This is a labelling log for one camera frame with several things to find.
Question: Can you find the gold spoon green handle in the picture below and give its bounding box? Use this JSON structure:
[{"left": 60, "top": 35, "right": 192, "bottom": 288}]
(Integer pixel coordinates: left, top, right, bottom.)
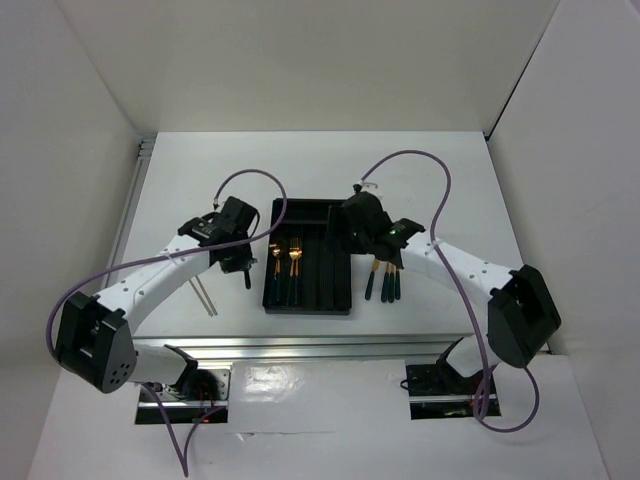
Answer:
[
  {"left": 269, "top": 241, "right": 284, "bottom": 305},
  {"left": 381, "top": 263, "right": 393, "bottom": 303}
]

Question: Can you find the gold fork green handle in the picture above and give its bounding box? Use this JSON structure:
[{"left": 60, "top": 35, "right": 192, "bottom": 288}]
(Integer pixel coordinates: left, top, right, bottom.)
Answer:
[
  {"left": 288, "top": 237, "right": 303, "bottom": 306},
  {"left": 387, "top": 263, "right": 396, "bottom": 303}
]

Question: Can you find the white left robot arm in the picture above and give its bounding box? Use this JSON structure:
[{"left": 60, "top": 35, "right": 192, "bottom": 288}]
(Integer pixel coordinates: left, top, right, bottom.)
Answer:
[{"left": 54, "top": 197, "right": 259, "bottom": 399}]

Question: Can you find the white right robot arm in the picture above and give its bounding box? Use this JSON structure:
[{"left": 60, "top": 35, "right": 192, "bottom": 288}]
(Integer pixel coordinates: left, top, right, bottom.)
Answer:
[{"left": 328, "top": 191, "right": 561, "bottom": 392}]

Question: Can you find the black cutlery tray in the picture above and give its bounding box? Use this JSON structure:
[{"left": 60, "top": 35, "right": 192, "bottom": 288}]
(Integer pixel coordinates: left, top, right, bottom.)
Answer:
[{"left": 262, "top": 198, "right": 352, "bottom": 316}]

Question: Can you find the metal chopstick right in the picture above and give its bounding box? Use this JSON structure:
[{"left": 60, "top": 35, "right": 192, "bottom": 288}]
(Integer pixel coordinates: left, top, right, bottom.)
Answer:
[{"left": 195, "top": 276, "right": 218, "bottom": 316}]

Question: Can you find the metal chopstick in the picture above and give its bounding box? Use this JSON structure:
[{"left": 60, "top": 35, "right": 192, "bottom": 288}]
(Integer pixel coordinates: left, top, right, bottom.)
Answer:
[
  {"left": 189, "top": 279, "right": 214, "bottom": 317},
  {"left": 195, "top": 276, "right": 218, "bottom": 316}
]

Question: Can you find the metal chopstick left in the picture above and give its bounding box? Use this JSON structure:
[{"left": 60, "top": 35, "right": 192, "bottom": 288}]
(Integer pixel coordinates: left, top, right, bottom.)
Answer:
[{"left": 189, "top": 279, "right": 214, "bottom": 317}]

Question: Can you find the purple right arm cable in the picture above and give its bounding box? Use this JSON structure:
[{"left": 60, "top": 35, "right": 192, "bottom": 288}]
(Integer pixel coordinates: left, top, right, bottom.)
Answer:
[{"left": 359, "top": 148, "right": 540, "bottom": 432}]

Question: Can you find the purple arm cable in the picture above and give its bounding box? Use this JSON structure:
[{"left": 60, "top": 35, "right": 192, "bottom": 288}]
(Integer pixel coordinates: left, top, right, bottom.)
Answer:
[
  {"left": 45, "top": 169, "right": 289, "bottom": 476},
  {"left": 359, "top": 148, "right": 540, "bottom": 432}
]

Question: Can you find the aluminium frame rail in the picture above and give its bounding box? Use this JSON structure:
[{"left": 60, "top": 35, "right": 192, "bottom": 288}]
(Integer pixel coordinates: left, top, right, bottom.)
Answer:
[{"left": 134, "top": 334, "right": 461, "bottom": 363}]

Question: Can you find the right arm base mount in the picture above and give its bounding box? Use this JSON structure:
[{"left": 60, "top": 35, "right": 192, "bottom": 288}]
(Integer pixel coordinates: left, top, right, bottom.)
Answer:
[{"left": 399, "top": 340, "right": 483, "bottom": 420}]

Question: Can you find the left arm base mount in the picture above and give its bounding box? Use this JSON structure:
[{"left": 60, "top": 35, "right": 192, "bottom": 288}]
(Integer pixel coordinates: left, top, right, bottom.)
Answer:
[{"left": 152, "top": 363, "right": 232, "bottom": 425}]

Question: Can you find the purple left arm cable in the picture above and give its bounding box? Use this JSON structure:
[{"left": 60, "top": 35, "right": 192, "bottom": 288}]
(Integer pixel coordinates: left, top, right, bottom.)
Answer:
[{"left": 45, "top": 169, "right": 289, "bottom": 476}]

